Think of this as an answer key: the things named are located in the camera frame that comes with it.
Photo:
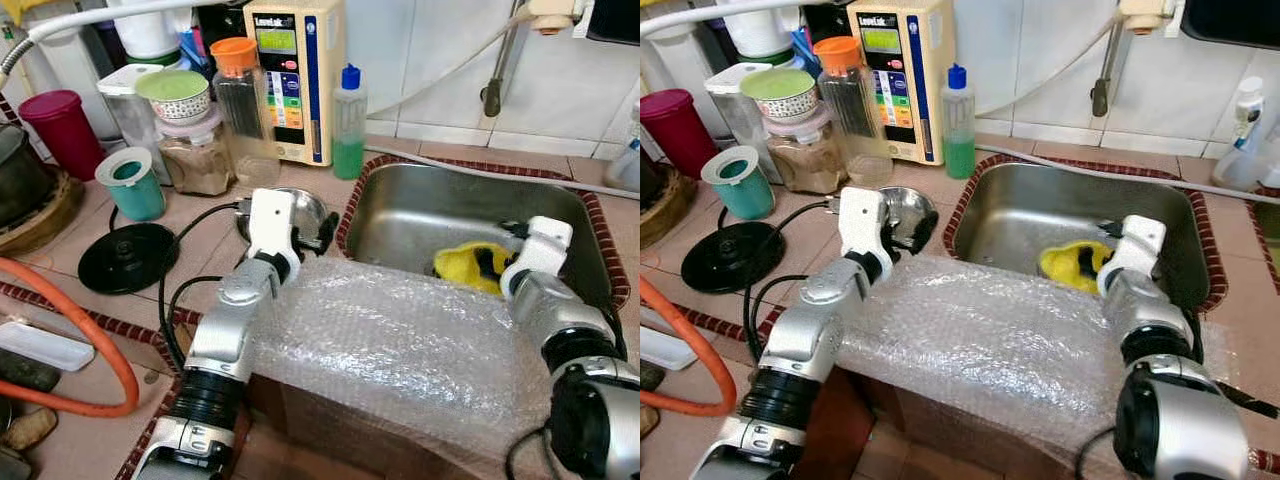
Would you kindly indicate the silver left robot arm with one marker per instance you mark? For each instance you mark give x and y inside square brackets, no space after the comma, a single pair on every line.
[825,315]
[235,320]

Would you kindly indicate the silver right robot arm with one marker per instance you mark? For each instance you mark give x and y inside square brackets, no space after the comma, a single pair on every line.
[560,305]
[1145,310]

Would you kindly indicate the small steel plate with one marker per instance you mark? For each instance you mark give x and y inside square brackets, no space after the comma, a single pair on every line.
[902,197]
[310,203]

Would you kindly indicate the large steel sink basin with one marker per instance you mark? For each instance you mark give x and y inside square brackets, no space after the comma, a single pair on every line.
[1040,205]
[440,205]

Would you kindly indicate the green liquid bottle blue cap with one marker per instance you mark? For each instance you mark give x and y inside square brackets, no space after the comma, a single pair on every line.
[957,155]
[348,155]

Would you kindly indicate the pink lid jar brown contents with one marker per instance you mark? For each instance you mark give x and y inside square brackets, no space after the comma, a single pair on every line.
[805,165]
[195,165]

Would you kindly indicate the clear bubble wrap sheet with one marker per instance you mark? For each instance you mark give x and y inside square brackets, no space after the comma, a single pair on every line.
[400,350]
[1000,350]

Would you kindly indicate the clear jar orange lid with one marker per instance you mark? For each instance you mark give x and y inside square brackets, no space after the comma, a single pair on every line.
[850,110]
[240,110]

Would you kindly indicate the teal plastic cup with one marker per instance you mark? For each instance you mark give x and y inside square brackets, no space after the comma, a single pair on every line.
[745,195]
[135,195]

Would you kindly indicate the black round kettle base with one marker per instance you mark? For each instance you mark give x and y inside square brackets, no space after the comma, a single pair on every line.
[128,258]
[732,258]

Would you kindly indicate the cream water ioniser machine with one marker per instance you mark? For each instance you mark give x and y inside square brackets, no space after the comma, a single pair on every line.
[930,60]
[325,60]

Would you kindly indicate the dark cooking pot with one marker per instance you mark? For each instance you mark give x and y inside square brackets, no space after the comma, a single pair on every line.
[20,180]
[648,180]

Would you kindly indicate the white plastic tray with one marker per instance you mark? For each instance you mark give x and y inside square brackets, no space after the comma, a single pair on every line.
[660,350]
[45,345]

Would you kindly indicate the round wooden trivet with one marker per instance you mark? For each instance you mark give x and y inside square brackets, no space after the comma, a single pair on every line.
[62,226]
[675,218]

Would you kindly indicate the patterned bowl green inside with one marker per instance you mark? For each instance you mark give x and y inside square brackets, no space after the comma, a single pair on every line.
[778,85]
[172,88]

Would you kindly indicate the black tape strip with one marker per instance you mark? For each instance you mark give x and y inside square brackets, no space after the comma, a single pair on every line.
[1250,402]

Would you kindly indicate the maroon plastic cup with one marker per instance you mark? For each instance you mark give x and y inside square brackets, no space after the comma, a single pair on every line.
[665,135]
[65,135]

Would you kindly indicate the clear container white lid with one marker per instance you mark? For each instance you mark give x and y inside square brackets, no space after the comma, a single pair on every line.
[730,110]
[125,110]

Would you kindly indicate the white kettle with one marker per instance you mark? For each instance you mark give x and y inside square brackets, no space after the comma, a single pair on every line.
[755,30]
[145,30]

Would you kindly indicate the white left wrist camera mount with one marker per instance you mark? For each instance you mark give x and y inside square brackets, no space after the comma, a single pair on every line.
[270,220]
[865,220]

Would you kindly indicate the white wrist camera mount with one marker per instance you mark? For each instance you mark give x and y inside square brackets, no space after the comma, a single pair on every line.
[545,250]
[865,220]
[270,220]
[1138,250]

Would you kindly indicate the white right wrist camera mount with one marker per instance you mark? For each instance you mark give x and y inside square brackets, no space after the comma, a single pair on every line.
[545,250]
[1138,250]

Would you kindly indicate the cream wall tap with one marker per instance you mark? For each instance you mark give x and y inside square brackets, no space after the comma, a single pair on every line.
[1100,95]
[492,95]

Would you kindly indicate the black rounded wall panel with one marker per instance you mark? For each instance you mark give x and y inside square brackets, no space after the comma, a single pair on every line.
[615,20]
[1230,20]

